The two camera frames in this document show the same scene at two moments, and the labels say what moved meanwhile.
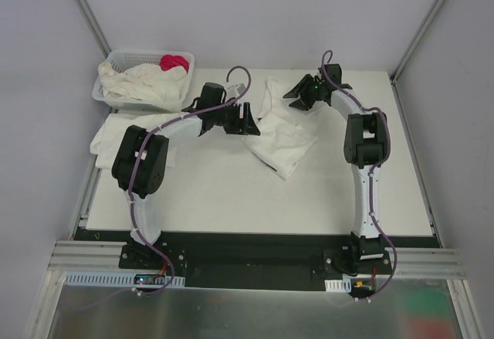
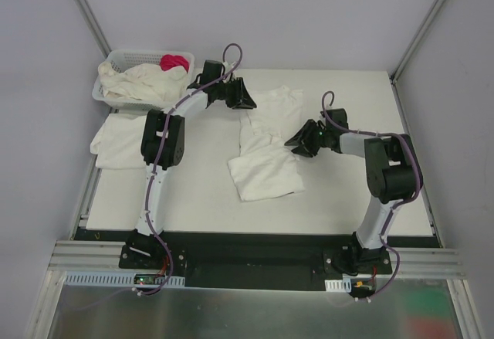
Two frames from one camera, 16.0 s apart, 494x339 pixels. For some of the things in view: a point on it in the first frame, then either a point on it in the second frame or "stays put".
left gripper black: (239, 118) to (233, 92)
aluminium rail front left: (70, 255) stays put
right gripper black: (311, 93) to (314, 137)
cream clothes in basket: (143, 81) stays put
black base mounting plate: (250, 258) stays put
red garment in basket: (168, 61) stays put
